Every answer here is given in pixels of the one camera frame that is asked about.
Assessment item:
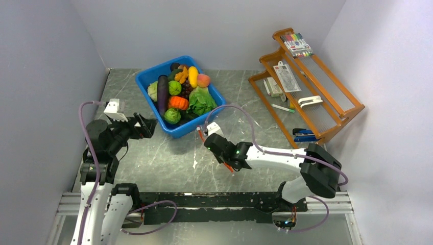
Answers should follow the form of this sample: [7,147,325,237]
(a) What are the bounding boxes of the packaged item on shelf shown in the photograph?
[273,61,301,93]

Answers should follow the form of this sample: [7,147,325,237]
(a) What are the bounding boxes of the green toy lettuce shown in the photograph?
[187,87,217,116]

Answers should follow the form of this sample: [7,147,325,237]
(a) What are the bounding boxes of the white stapler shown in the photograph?
[298,95,323,108]

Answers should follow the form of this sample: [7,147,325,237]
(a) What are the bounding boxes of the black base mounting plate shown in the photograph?
[140,192,307,225]

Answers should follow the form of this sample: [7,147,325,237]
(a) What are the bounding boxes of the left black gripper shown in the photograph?
[107,112,157,155]

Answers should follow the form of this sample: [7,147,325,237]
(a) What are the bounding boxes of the green toy cabbage front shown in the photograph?
[164,108,181,125]

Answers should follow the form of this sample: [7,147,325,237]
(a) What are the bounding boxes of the coloured marker pen pack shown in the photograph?
[280,33,314,59]

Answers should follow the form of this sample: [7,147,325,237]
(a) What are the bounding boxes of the yellow toy mango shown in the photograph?
[188,66,199,89]

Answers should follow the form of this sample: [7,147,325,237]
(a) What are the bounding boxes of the purple toy eggplant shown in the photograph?
[157,75,170,117]

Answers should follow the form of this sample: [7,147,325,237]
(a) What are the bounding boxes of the red toy peach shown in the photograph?
[197,73,211,88]

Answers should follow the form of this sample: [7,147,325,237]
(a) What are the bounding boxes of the orange toy pumpkin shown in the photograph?
[169,96,189,110]

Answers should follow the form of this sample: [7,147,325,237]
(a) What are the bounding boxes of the blue stapler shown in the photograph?
[292,128,318,142]

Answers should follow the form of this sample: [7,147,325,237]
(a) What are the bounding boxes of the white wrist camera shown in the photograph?
[103,99,128,122]
[206,122,224,137]

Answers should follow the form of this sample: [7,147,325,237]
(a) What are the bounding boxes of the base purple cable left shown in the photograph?
[120,200,178,236]

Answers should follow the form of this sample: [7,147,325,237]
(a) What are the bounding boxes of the green toy ball vegetable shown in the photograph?
[169,80,182,96]

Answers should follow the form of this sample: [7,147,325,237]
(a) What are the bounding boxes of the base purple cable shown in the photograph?
[277,196,330,234]
[120,200,178,236]

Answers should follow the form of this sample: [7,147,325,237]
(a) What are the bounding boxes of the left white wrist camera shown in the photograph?
[103,99,128,122]

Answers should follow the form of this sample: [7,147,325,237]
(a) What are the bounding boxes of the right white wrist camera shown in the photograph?
[206,122,224,137]

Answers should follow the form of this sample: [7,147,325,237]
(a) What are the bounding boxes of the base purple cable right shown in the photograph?
[277,196,330,234]

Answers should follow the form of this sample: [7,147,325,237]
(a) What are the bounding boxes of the dark toy grapes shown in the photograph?
[179,80,194,100]

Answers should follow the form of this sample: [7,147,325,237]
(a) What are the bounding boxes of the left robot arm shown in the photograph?
[71,113,157,244]

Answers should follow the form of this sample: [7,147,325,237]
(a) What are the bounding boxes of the wooden rack shelf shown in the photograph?
[248,28,364,149]

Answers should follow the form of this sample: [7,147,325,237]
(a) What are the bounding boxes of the white box on shelf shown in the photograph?
[263,77,283,97]

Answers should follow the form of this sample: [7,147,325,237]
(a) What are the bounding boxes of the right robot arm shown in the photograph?
[204,133,343,211]

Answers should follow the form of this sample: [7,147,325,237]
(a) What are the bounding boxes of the green capped marker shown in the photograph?
[271,104,295,113]

